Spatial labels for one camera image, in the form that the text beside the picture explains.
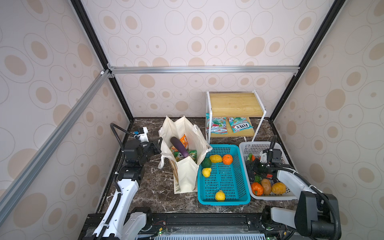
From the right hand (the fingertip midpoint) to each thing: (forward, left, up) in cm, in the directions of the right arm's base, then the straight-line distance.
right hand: (251, 164), depth 89 cm
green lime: (0, +27, +3) cm, 27 cm away
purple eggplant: (+8, +43, +9) cm, 45 cm away
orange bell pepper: (-15, +1, +3) cm, 16 cm away
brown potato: (-13, -5, +2) cm, 13 cm away
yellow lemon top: (+4, +21, +1) cm, 21 cm away
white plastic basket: (+10, -5, +2) cm, 12 cm away
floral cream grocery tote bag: (-10, +38, +16) cm, 43 cm away
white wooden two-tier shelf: (+21, +11, +28) cm, 37 cm away
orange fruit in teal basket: (+4, +14, 0) cm, 14 cm away
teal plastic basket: (-10, +18, -4) cm, 21 cm away
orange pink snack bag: (+13, +41, +7) cm, 43 cm away
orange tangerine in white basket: (+6, -3, -2) cm, 7 cm away
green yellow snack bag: (+4, +35, +7) cm, 36 cm away
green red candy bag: (+18, +19, +15) cm, 30 cm away
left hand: (+4, +48, +24) cm, 53 cm away
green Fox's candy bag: (+21, +6, +14) cm, 25 cm away
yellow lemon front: (-18, +21, 0) cm, 27 cm away
